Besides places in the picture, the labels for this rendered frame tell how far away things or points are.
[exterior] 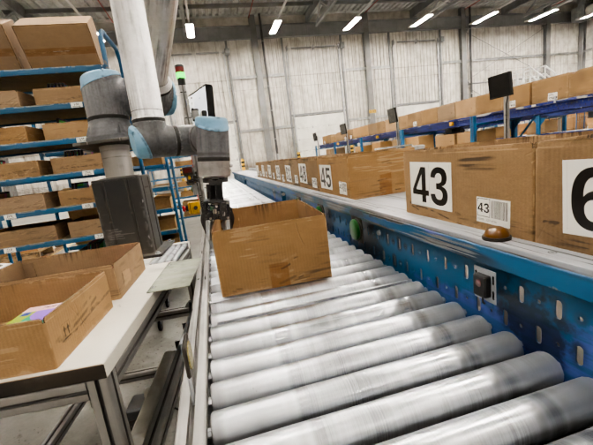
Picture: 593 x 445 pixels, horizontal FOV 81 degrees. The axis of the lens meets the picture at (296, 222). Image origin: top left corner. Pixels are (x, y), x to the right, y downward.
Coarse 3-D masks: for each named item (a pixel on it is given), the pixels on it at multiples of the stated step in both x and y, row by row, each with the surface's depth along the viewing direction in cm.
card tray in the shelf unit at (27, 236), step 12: (12, 228) 235; (24, 228) 237; (36, 228) 213; (48, 228) 215; (60, 228) 223; (0, 240) 209; (12, 240) 211; (24, 240) 212; (36, 240) 214; (48, 240) 216
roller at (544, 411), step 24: (576, 384) 44; (504, 408) 41; (528, 408) 41; (552, 408) 41; (576, 408) 41; (432, 432) 39; (456, 432) 39; (480, 432) 39; (504, 432) 39; (528, 432) 39; (552, 432) 40
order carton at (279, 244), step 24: (240, 216) 123; (264, 216) 124; (288, 216) 126; (312, 216) 87; (216, 240) 84; (240, 240) 85; (264, 240) 86; (288, 240) 87; (312, 240) 88; (216, 264) 85; (240, 264) 86; (264, 264) 87; (288, 264) 88; (312, 264) 90; (240, 288) 87; (264, 288) 88
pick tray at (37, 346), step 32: (0, 288) 85; (32, 288) 86; (64, 288) 87; (96, 288) 82; (0, 320) 86; (32, 320) 61; (64, 320) 67; (96, 320) 80; (0, 352) 61; (32, 352) 62; (64, 352) 66
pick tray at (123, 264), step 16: (48, 256) 115; (64, 256) 116; (80, 256) 117; (96, 256) 118; (112, 256) 119; (128, 256) 105; (0, 272) 104; (16, 272) 111; (32, 272) 115; (48, 272) 116; (64, 272) 91; (80, 272) 92; (112, 272) 93; (128, 272) 103; (112, 288) 94; (128, 288) 102
